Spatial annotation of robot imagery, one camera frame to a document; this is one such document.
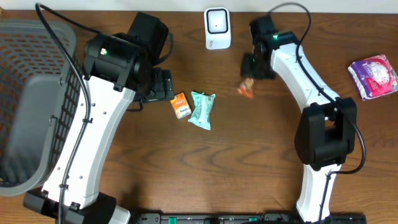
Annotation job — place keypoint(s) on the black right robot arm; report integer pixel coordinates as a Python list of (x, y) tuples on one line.
[(325, 133)]

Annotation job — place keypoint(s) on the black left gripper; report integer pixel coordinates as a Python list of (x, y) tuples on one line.
[(165, 86)]

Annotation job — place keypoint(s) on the orange snack bar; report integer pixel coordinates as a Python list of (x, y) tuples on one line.
[(246, 88)]

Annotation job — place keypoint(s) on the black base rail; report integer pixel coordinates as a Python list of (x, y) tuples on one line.
[(156, 218)]

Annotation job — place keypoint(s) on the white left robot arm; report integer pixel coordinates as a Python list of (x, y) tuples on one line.
[(118, 70)]

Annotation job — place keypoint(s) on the teal snack wrapper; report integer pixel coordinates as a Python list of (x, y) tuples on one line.
[(203, 107)]

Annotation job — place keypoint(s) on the grey plastic basket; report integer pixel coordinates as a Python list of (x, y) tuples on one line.
[(39, 96)]

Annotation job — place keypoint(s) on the small orange white box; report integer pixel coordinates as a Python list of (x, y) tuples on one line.
[(181, 106)]

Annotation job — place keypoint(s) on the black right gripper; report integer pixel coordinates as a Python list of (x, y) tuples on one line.
[(247, 72)]

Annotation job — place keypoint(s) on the white barcode scanner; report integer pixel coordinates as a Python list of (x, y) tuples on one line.
[(217, 28)]

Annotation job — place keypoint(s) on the purple red snack packet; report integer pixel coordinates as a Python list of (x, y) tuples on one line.
[(373, 77)]

